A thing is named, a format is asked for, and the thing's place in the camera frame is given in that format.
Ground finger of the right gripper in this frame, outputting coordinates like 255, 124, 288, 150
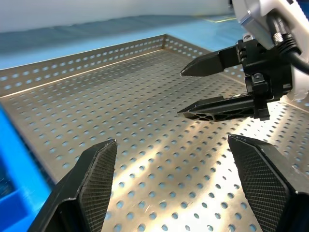
180, 45, 242, 78
177, 94, 256, 123

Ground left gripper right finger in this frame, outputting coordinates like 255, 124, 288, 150
227, 134, 309, 232

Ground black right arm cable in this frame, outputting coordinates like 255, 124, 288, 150
267, 13, 309, 72

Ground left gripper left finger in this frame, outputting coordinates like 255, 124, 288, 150
28, 139, 118, 232

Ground blue plastic compartment tray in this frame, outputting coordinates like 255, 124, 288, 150
0, 101, 53, 232

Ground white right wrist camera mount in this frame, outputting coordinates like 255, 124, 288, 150
228, 0, 309, 102

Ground perforated metal tray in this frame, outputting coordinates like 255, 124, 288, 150
0, 33, 309, 232

